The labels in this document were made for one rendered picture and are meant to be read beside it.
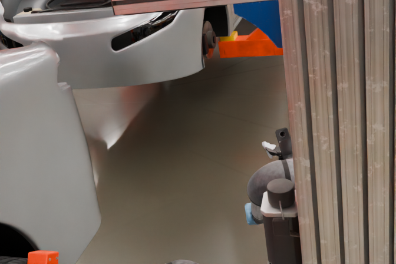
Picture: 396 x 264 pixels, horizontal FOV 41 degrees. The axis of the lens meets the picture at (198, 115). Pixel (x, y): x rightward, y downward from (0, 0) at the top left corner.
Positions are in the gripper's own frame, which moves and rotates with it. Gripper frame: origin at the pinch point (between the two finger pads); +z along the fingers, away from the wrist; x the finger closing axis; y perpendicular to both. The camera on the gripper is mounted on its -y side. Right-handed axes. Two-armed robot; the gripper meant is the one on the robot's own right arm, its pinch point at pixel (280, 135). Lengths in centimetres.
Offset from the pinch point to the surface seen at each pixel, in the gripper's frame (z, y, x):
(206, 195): 150, 116, -58
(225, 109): 294, 119, -33
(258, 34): 287, 53, 15
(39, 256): -42, -4, -87
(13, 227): -22, -5, -102
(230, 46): 294, 59, -13
